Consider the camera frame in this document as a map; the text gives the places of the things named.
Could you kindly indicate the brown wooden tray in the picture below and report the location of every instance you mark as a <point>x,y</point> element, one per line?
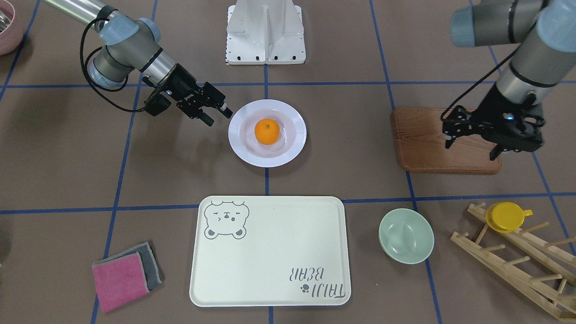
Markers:
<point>420,145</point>

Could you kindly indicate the orange fruit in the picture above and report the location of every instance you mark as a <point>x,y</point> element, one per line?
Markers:
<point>267,131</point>

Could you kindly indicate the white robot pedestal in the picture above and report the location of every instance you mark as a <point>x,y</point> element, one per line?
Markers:
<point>265,32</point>

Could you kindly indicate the white plate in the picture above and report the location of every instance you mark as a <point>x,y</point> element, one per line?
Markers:
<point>292,133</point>

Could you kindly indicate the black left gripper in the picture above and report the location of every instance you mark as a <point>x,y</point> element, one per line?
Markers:
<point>491,108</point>

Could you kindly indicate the wooden drying rack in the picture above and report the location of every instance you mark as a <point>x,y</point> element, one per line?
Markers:
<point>545,273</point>

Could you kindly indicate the metal spoon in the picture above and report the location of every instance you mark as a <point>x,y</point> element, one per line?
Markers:
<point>5,21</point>

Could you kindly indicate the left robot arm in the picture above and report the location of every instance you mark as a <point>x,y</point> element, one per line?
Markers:
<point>544,32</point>

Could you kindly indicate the cream bear tray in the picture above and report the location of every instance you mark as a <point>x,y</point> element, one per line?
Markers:
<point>253,251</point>

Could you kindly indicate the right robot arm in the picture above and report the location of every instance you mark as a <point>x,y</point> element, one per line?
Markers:
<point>113,45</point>

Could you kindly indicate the yellow mug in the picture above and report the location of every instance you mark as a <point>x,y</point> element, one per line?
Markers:
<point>506,217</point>

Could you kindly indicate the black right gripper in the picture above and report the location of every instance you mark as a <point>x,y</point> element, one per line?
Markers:
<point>183,83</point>

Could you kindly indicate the green bowl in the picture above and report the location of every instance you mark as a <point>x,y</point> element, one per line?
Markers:
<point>406,236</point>

